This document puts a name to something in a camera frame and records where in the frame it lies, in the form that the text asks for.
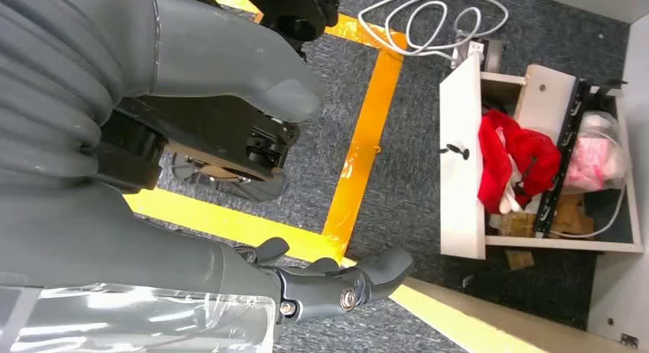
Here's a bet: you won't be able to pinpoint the black robot foot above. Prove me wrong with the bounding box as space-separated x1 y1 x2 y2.
93 94 301 204

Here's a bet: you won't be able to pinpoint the yellow floor tape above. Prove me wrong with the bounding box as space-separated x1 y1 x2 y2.
124 0 409 270

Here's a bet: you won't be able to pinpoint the white drawer unit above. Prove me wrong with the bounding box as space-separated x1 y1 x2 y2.
439 54 645 260

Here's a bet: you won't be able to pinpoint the white cloth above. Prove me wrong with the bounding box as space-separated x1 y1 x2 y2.
494 127 533 216

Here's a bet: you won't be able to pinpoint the small cardboard scrap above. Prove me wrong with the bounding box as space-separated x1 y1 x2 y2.
504 249 536 272

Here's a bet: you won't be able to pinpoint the grey power strip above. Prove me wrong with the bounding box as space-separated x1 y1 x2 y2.
451 36 505 73

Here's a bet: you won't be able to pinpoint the red cloth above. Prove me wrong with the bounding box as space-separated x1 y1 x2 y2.
477 109 563 214

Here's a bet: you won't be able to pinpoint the brown cardboard pieces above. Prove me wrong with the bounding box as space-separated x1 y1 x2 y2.
499 193 597 240

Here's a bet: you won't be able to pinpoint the pink item in clear bag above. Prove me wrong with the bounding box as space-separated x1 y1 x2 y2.
563 111 630 194

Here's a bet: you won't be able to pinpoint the white cabinet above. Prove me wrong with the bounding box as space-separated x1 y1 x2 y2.
532 0 649 351

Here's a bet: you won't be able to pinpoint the black drawer handle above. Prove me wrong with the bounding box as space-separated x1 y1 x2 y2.
439 143 471 162

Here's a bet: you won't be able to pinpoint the white coiled cable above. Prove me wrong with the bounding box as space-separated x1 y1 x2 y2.
357 0 510 63

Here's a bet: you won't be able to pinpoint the black metal rail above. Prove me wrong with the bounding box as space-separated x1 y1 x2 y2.
533 79 593 239

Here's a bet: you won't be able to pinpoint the thin white cable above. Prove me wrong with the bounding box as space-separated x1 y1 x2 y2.
550 185 627 240

